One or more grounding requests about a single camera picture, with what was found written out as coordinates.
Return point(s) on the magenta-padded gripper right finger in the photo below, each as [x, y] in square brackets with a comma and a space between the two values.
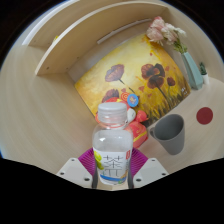
[150, 171]

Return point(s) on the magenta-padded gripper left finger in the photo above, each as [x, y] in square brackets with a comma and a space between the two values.
[75, 171]

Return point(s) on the clear drink bottle white cap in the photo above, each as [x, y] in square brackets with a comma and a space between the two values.
[112, 143]

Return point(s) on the grey mug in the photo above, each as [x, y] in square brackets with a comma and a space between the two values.
[173, 138]

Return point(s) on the red plush toy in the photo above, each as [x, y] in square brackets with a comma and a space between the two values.
[140, 131]

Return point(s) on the flat round red coaster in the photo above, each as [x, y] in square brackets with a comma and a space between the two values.
[204, 115]

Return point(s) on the teal ribbed vase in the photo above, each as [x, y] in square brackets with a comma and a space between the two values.
[193, 71]

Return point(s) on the yellow flower painting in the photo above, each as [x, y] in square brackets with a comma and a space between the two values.
[133, 63]

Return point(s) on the wooden shelf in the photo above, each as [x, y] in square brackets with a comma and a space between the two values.
[83, 40]

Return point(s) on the yellow item on shelf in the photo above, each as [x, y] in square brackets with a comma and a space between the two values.
[56, 38]

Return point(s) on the pink and white flower bouquet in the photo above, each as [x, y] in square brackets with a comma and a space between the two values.
[161, 30]

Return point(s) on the white light bar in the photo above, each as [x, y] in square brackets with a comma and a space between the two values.
[123, 30]

